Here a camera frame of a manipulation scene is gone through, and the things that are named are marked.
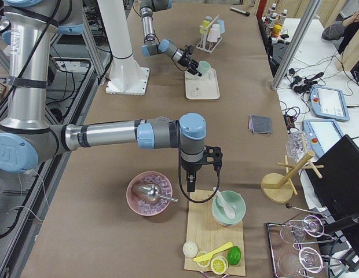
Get white ceramic spoon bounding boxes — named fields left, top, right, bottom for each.
left=213, top=187, right=236, bottom=219

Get blue teach pendant near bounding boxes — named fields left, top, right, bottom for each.
left=302, top=119, right=344, bottom=158

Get blue teach pendant far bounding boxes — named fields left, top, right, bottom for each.
left=310, top=85, right=350, bottom=122

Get aluminium frame post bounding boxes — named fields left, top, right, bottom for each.
left=271, top=0, right=322, bottom=91

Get yellow plastic knife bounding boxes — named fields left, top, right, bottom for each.
left=193, top=242, right=233, bottom=262

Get grey folded cloth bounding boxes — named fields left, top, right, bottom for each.
left=248, top=115, right=272, bottom=134

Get green cup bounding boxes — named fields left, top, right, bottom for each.
left=197, top=60, right=211, bottom=75

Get lemon slice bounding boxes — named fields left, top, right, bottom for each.
left=210, top=255, right=228, bottom=275

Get wire glass rack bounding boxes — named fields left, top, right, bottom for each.
left=266, top=209, right=359, bottom=277

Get yellow cup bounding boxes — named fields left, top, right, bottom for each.
left=199, top=25, right=209, bottom=35

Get green lime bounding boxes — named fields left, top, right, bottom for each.
left=226, top=246, right=241, bottom=266

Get pink cup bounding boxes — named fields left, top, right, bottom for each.
left=207, top=28, right=221, bottom=43

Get wooden mug tree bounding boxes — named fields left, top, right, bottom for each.
left=261, top=149, right=324, bottom=203

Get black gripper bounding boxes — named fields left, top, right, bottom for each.
left=180, top=145, right=223, bottom=192
left=178, top=45, right=203, bottom=77

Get blue teach pendant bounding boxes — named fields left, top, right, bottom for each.
left=302, top=119, right=344, bottom=158
left=310, top=85, right=350, bottom=122

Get wooden cutting board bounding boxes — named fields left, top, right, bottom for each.
left=184, top=189, right=247, bottom=276

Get pink bowl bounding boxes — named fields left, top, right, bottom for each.
left=126, top=171, right=173, bottom=216

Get green stacked bowls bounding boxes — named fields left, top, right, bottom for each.
left=211, top=191, right=246, bottom=226

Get black monitor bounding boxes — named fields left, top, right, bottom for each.
left=306, top=135, right=359, bottom=218

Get cream white cup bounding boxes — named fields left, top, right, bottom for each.
left=212, top=23, right=221, bottom=31

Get metal cylinder black cap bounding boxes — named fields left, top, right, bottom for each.
left=230, top=6, right=250, bottom=17

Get metal scoop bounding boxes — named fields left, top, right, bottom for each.
left=131, top=182, right=178, bottom=204

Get seated person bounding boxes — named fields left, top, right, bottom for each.
left=321, top=8, right=359, bottom=54

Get clear plastic cup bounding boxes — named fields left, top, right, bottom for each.
left=285, top=131, right=312, bottom=161

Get cream rabbit tray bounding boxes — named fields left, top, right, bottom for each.
left=185, top=68, right=220, bottom=100

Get blue cup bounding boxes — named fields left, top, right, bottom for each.
left=217, top=19, right=225, bottom=34

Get white wire cup rack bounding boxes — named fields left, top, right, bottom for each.
left=196, top=15, right=223, bottom=53

